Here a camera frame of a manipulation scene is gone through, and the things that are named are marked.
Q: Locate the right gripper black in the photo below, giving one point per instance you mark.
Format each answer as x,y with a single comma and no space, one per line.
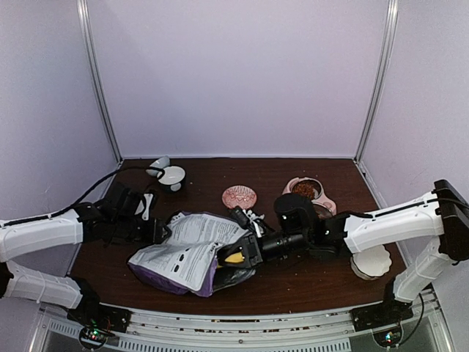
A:
253,257

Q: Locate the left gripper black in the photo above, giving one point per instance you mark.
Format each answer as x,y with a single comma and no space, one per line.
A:
156,226

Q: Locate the yellow plastic scoop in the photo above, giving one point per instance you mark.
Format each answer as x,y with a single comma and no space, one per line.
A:
235,260

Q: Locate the purple pet food bag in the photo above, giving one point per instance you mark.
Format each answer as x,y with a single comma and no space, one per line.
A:
188,260

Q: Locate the brown pet food kibble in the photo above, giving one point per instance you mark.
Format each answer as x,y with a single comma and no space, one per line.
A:
304,188

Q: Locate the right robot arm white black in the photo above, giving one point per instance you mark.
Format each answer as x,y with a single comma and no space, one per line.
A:
441,214

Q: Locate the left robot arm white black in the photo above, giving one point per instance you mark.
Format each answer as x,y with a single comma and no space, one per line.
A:
122,214

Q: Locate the pink double pet feeder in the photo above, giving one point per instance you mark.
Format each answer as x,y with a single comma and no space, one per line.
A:
311,194

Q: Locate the navy white ceramic bowl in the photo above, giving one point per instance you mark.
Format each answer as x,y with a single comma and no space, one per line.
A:
172,180

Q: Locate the red patterned small bowl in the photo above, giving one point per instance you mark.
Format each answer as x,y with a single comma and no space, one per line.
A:
239,195

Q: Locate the pale blue ribbed bowl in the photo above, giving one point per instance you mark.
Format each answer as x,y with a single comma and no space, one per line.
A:
161,163

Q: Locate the front steel feeder bowl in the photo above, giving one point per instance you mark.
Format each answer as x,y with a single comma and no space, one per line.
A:
322,211

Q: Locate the steel feeder bowl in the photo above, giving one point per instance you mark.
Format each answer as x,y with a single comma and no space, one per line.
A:
322,211
309,188

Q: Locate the rear steel feeder bowl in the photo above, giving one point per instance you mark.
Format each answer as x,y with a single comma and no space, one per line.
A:
309,188

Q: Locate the white scalloped ceramic bowl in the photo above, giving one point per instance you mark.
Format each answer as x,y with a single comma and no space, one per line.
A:
372,263

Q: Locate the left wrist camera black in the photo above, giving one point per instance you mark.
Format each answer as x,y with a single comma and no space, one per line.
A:
146,205

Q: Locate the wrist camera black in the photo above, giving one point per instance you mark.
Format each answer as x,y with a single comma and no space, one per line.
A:
249,220
146,205

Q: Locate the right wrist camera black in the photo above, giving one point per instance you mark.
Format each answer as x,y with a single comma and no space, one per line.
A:
249,220

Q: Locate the front aluminium rail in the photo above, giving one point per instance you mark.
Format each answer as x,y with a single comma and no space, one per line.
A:
327,330

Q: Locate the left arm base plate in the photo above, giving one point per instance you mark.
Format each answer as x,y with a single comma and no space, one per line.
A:
101,316

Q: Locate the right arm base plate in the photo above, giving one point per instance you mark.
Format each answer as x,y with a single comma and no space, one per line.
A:
379,315

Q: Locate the left aluminium frame post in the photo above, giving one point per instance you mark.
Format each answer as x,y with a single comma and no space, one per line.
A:
86,30

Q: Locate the aluminium frame post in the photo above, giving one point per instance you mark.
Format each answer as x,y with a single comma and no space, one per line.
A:
86,30
389,34

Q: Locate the right aluminium frame post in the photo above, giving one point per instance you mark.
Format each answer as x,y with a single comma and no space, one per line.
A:
389,34

